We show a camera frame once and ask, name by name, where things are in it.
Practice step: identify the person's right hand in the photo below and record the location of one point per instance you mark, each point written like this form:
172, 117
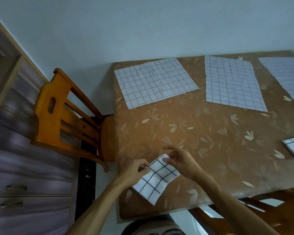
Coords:
186, 163

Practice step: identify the person's left hand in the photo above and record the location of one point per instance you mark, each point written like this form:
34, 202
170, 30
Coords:
132, 172

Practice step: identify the person's left thumb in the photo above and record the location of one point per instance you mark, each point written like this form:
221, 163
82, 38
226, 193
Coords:
145, 171

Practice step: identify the person's right thumb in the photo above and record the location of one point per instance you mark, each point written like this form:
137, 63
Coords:
170, 159

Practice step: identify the bold-checked white cloth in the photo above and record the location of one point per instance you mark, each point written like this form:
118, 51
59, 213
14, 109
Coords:
156, 183

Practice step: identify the person's right forearm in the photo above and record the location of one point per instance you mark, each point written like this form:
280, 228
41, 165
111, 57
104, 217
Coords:
230, 205

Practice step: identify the person's left forearm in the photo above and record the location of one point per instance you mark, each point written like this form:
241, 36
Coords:
98, 208

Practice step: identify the brown leaf-print tablecloth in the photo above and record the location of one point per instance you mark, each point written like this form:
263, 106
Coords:
210, 134

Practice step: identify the person's dark shirt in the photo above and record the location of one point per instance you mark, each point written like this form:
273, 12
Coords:
152, 225

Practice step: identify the flat white checked cloth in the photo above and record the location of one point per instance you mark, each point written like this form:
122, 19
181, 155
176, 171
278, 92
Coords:
232, 83
289, 75
154, 81

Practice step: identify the orange wooden chair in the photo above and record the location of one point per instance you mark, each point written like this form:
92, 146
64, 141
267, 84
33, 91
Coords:
279, 212
54, 124

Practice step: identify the grey wooden drawer cabinet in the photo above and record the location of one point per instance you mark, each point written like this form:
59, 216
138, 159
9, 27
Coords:
31, 168

